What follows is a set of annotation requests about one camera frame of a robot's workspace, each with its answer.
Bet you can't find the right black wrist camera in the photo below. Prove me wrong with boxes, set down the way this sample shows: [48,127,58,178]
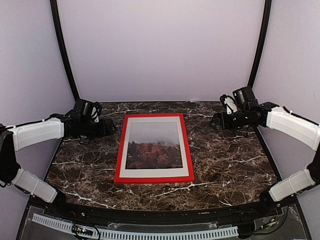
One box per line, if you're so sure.
[219,86,259,115]

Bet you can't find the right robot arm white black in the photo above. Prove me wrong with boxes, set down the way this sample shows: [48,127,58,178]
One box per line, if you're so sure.
[210,102,320,217]

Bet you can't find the white slotted cable duct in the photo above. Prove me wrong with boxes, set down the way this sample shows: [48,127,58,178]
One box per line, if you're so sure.
[31,213,239,240]

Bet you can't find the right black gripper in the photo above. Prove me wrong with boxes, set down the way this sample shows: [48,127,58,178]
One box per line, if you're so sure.
[209,108,250,131]

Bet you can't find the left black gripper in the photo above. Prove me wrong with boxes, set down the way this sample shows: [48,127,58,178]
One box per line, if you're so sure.
[80,118,117,140]

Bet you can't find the black left corner post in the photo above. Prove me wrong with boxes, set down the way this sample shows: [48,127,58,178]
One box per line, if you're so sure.
[49,0,80,101]

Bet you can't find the autumn forest photo print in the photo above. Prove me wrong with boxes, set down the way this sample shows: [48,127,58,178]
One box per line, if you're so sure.
[125,121,183,170]

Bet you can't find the black right corner post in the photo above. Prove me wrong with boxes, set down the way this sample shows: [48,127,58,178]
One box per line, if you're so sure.
[246,0,273,88]

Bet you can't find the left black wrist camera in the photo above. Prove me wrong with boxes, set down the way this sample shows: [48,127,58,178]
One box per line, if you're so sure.
[70,98,102,123]

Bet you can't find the red wooden picture frame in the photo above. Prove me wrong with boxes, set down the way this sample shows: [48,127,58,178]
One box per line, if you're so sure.
[113,112,196,185]

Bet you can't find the black front mounting rail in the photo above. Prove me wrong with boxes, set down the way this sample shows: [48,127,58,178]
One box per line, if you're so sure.
[27,194,298,227]

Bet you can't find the white photo mat board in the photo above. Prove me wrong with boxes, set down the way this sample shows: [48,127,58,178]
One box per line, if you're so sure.
[117,116,189,177]

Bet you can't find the black corner post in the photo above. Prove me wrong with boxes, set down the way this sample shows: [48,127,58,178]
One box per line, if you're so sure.
[246,0,273,88]
[49,0,80,101]

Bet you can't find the small circuit board with led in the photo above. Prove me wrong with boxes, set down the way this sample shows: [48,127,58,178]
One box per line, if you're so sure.
[71,224,94,236]

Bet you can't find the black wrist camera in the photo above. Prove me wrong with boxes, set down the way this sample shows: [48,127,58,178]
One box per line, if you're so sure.
[219,86,259,115]
[70,98,102,123]

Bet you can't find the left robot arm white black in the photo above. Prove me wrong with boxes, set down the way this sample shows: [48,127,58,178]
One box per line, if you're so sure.
[0,114,117,218]

